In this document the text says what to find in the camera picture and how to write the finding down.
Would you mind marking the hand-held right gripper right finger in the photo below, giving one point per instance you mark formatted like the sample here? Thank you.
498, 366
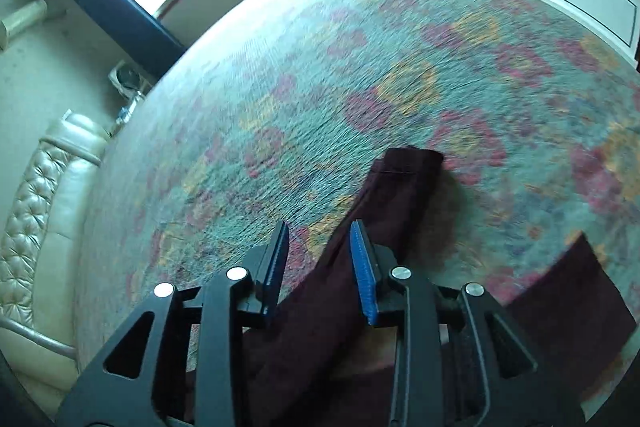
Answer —
364, 277

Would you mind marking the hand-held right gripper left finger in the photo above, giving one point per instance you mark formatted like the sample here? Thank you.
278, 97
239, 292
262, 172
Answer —
276, 268

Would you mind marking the maroon pants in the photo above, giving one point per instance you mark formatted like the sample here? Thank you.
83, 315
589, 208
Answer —
320, 332

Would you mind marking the floral printed blanket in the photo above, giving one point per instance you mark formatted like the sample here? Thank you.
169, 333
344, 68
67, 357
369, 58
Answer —
350, 82

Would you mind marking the clear bottle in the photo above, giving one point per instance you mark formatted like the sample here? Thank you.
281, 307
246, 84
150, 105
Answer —
131, 107

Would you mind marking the small white fan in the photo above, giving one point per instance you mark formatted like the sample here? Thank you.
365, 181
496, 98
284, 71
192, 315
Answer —
127, 78

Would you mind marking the cream tufted leather headboard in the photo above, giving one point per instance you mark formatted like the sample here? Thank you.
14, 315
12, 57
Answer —
35, 227

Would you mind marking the grey metal bar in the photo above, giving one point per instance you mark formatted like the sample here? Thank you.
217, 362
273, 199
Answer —
35, 334

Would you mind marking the dark blue curtain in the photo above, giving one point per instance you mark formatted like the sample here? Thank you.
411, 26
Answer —
120, 12

